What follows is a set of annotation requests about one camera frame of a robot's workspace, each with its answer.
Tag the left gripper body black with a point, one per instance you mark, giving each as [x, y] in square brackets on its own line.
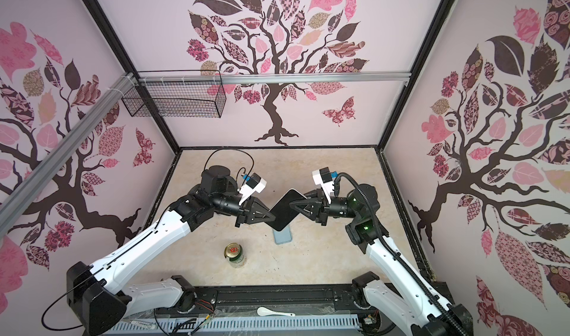
[244, 209]

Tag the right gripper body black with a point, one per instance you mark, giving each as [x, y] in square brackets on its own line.
[320, 207]

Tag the black smartphone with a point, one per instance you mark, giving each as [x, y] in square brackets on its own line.
[282, 211]

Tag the light blue phone case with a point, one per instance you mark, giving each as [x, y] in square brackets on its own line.
[283, 236]

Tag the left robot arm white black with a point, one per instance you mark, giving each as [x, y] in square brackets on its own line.
[99, 293]

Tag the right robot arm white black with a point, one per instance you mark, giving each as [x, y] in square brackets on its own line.
[409, 301]

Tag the green beverage can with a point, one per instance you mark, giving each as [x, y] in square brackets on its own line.
[234, 254]

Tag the white plastic spoon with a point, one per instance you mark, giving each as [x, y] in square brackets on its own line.
[264, 311]

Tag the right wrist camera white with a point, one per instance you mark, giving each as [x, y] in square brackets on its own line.
[323, 178]

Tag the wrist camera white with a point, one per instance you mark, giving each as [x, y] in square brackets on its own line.
[323, 178]
[252, 184]

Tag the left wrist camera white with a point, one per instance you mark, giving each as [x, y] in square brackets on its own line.
[252, 184]

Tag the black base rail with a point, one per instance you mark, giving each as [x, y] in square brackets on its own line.
[319, 299]

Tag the black wire basket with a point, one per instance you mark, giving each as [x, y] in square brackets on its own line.
[177, 93]

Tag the aluminium rail back wall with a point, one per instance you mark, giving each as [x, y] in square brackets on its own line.
[276, 77]

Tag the aluminium rail wall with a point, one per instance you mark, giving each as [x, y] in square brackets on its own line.
[18, 201]
[276, 77]

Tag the white slotted cable duct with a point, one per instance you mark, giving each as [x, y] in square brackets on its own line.
[236, 325]

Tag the aluminium rail left wall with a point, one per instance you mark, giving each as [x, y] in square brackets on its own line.
[18, 201]

